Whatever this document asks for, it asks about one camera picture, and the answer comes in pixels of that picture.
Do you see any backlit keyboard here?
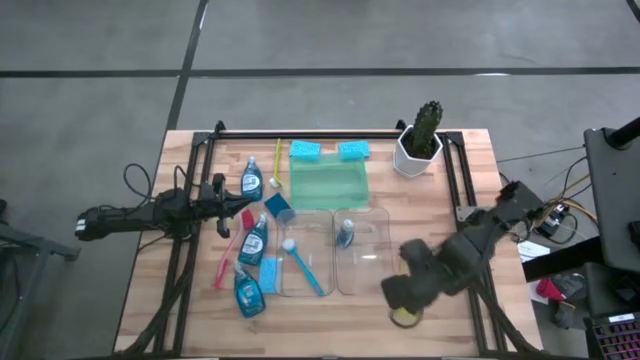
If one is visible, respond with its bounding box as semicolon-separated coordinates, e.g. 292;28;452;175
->
583;310;640;360

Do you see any red object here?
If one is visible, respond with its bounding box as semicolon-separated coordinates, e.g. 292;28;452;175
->
535;277;567;302

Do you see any black aluminium frame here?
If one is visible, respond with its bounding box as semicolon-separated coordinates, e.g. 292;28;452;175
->
152;128;509;360

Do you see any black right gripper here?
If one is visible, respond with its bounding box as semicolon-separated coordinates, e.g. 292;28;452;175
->
380;238;444;312

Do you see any translucent green plastic bin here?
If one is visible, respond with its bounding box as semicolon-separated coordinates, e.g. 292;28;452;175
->
288;152;371;211

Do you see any red dish brush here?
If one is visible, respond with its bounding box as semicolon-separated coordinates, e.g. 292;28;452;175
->
213;208;256;290

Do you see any yellow dish brush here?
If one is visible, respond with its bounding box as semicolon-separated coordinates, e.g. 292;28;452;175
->
268;138;284;190

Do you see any clear plastic bin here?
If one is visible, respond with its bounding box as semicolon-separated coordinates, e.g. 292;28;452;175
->
332;207;392;296
274;208;336;298

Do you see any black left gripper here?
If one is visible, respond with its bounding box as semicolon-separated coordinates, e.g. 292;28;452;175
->
197;172;255;239

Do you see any grey metal stand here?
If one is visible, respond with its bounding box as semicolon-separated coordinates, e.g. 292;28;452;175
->
0;198;81;360

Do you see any grey metal bracket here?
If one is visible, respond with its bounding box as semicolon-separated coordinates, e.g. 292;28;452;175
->
455;204;485;222

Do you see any small blue black device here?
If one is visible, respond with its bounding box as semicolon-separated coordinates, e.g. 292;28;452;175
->
535;203;571;239

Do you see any coloured wire bundle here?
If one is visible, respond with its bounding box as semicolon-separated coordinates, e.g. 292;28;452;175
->
542;169;600;226

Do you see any white paper sheet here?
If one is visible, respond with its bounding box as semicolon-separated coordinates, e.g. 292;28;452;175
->
517;239;551;264

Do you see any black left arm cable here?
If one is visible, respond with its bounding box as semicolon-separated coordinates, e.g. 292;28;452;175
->
123;162;201;206

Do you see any light blue sponge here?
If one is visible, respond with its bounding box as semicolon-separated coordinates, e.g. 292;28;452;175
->
289;139;322;162
258;255;280;295
337;140;371;162

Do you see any black pole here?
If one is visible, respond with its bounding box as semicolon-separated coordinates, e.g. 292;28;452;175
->
603;115;640;150

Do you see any green cactus plant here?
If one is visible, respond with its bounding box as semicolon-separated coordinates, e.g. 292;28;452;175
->
409;99;445;160

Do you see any dark blue sponge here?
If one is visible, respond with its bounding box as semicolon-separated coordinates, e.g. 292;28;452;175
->
263;192;292;219

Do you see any blue dish soap bottle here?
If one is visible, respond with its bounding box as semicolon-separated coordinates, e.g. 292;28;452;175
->
232;260;267;319
240;155;265;202
335;218;356;250
237;212;270;268

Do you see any lime green dish brush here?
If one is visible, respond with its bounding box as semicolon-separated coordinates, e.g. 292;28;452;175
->
389;303;426;329

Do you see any blue dish brush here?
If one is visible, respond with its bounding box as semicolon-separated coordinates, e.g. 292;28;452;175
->
280;238;326;297

